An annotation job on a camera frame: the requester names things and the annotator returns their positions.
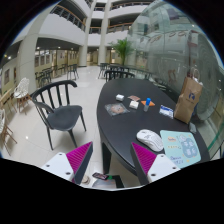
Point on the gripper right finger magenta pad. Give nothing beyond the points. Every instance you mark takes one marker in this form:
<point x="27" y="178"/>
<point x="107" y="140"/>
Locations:
<point x="149" y="166"/>

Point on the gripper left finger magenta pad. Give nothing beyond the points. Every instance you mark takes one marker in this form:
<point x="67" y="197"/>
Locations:
<point x="70" y="166"/>

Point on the white computer mouse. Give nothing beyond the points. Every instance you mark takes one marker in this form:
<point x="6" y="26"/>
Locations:
<point x="150" y="139"/>

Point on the dark item on floor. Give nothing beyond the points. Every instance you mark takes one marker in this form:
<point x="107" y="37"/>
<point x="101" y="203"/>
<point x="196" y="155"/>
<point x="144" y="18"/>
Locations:
<point x="100" y="176"/>

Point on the black oval table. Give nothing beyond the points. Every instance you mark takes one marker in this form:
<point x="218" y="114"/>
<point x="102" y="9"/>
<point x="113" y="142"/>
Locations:
<point x="119" y="131"/>

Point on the blue white tissue pack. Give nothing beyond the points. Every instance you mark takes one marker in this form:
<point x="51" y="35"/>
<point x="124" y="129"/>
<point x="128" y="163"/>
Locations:
<point x="166" y="111"/>

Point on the white square box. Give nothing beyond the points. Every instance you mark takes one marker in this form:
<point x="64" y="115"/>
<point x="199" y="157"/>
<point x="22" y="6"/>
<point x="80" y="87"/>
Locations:
<point x="134" y="104"/>

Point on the clear plastic snack bag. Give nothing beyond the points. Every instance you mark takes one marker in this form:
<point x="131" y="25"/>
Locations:
<point x="116" y="109"/>

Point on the orange paper card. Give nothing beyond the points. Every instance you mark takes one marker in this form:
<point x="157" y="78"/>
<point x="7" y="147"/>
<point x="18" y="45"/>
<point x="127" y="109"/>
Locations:
<point x="151" y="103"/>

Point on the blue capped bottle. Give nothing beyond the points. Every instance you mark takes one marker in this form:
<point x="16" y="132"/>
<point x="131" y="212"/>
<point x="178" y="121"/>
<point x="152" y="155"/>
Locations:
<point x="147" y="104"/>

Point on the brown flat card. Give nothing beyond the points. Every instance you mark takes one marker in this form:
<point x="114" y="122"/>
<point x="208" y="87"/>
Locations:
<point x="135" y="98"/>

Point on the black wooden chair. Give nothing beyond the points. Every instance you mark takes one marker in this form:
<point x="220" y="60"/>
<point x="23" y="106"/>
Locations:
<point x="53" y="105"/>

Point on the small white box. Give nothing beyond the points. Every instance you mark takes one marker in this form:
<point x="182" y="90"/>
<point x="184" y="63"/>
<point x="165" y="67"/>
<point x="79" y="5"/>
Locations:
<point x="120" y="97"/>

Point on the wooden chair left edge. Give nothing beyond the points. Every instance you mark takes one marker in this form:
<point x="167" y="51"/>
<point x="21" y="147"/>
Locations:
<point x="5" y="131"/>

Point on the brown paper bag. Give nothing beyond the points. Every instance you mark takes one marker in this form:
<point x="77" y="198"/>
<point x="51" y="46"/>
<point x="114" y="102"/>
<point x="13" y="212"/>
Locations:
<point x="188" y="99"/>

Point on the white lattice chair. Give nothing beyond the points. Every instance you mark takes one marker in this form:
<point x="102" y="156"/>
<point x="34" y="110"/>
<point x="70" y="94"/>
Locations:
<point x="21" y="93"/>

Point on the black chair behind table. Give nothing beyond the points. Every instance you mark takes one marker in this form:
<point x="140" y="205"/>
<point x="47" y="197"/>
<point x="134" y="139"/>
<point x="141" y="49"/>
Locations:
<point x="112" y="74"/>

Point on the potted green palm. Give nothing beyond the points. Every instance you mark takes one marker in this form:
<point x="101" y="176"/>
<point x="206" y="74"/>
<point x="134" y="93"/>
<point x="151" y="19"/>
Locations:
<point x="123" y="48"/>

